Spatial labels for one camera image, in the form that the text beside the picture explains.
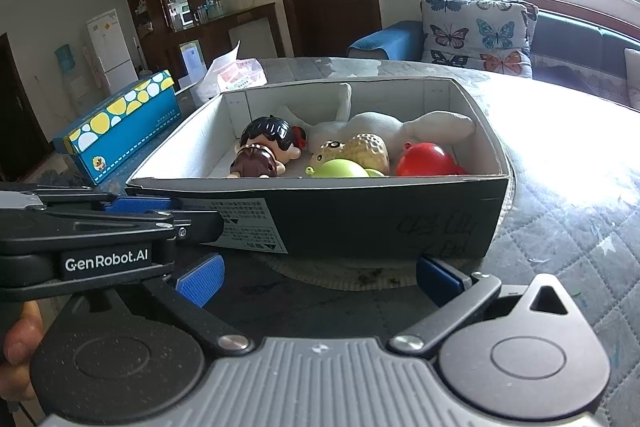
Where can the white plush toy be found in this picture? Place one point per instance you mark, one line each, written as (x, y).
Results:
(390, 124)

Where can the white refrigerator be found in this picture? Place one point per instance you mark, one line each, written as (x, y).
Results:
(112, 52)

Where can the round woven mat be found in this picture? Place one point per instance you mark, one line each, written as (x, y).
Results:
(340, 274)

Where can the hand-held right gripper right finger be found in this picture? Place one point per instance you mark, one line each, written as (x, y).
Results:
(440, 279)

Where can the dark green sofa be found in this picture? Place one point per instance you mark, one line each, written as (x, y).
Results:
(575, 52)

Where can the red round toy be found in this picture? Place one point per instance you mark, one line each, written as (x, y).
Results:
(425, 159)

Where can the water dispenser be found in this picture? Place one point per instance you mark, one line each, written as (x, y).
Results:
(67, 67)

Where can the grey pillow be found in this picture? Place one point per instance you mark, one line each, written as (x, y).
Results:
(632, 77)

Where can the black cardboard box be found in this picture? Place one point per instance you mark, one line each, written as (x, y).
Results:
(350, 217)

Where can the black-haired doll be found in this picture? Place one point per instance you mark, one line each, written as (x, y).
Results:
(270, 134)

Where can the blue cushioned armchair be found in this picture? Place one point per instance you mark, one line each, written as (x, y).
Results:
(385, 39)

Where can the butterfly print pillow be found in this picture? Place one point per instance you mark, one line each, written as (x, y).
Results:
(475, 32)

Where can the person's left hand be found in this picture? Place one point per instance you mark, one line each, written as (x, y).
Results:
(20, 337)

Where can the plastic tissue pack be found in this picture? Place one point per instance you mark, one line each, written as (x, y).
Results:
(235, 74)

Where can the blue dotted box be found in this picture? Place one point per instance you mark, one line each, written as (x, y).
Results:
(125, 127)

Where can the peanut-shaped toy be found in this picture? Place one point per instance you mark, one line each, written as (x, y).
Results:
(367, 149)

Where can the brown-haired doll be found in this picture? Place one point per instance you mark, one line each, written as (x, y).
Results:
(255, 162)

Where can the green round toy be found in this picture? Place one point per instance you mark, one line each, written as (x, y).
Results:
(340, 169)

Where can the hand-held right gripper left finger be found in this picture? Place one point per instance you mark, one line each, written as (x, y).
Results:
(200, 279)

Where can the grey quilted desktop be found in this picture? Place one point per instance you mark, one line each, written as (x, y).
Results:
(550, 207)

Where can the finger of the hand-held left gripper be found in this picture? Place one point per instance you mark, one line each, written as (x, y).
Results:
(137, 205)
(200, 229)

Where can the dark wooden door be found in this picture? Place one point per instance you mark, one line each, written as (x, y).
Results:
(20, 117)

